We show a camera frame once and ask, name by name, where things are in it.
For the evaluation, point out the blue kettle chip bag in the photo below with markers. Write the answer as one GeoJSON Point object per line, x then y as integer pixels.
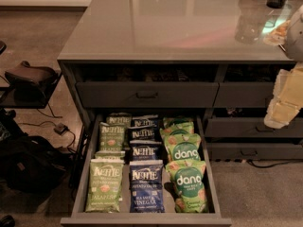
{"type": "Point", "coordinates": [146, 186]}
{"type": "Point", "coordinates": [145, 120]}
{"type": "Point", "coordinates": [143, 150]}
{"type": "Point", "coordinates": [141, 133]}

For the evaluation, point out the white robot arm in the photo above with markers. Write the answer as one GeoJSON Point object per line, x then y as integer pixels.
{"type": "Point", "coordinates": [289, 37]}

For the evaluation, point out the top right drawer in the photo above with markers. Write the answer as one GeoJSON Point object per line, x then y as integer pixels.
{"type": "Point", "coordinates": [244, 94]}

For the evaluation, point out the middle right drawer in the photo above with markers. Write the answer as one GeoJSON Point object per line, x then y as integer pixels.
{"type": "Point", "coordinates": [250, 127]}

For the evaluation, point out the bottom right drawer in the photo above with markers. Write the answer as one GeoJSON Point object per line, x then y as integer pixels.
{"type": "Point", "coordinates": [254, 151]}

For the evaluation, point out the green dang chip bag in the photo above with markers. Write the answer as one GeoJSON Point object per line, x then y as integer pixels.
{"type": "Point", "coordinates": [187, 178]}
{"type": "Point", "coordinates": [169, 121]}
{"type": "Point", "coordinates": [182, 128]}
{"type": "Point", "coordinates": [183, 146]}

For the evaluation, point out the back green Dang chip bag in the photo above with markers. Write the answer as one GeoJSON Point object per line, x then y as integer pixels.
{"type": "Point", "coordinates": [169, 121]}

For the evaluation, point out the grey drawer cabinet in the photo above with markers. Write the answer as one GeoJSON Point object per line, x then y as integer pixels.
{"type": "Point", "coordinates": [195, 41]}

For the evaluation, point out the front green Dang chip bag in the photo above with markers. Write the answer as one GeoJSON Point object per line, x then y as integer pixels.
{"type": "Point", "coordinates": [187, 178]}

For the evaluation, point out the back green Kettle bag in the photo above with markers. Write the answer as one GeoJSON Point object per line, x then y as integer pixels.
{"type": "Point", "coordinates": [119, 119]}

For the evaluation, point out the top left drawer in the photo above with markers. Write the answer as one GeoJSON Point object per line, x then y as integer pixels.
{"type": "Point", "coordinates": [114, 94]}

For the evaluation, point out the front green Kettle jalapeno bag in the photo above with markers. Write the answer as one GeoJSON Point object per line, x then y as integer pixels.
{"type": "Point", "coordinates": [104, 188]}

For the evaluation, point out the open middle drawer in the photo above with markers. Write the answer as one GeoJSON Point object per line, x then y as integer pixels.
{"type": "Point", "coordinates": [125, 218]}

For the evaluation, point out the brown bag on stand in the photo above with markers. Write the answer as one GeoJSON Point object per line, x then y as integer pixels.
{"type": "Point", "coordinates": [31, 80]}

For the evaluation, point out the black power adapter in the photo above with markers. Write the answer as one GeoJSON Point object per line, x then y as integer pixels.
{"type": "Point", "coordinates": [60, 128]}

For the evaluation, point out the black backpack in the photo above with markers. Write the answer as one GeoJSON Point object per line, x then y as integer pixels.
{"type": "Point", "coordinates": [31, 164]}

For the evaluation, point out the black low stand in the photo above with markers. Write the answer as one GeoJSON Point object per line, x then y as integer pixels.
{"type": "Point", "coordinates": [28, 96]}

